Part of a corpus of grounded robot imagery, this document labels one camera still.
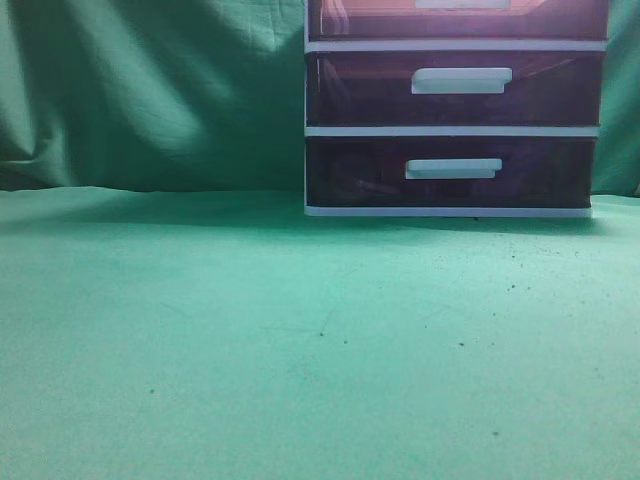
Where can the green cloth backdrop and cover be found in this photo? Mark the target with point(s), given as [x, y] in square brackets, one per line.
[168, 311]

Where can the translucent brown drawer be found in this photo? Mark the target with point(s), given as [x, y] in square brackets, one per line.
[454, 88]
[535, 172]
[410, 19]

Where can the white plastic drawer cabinet frame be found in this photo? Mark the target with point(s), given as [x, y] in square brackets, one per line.
[447, 169]

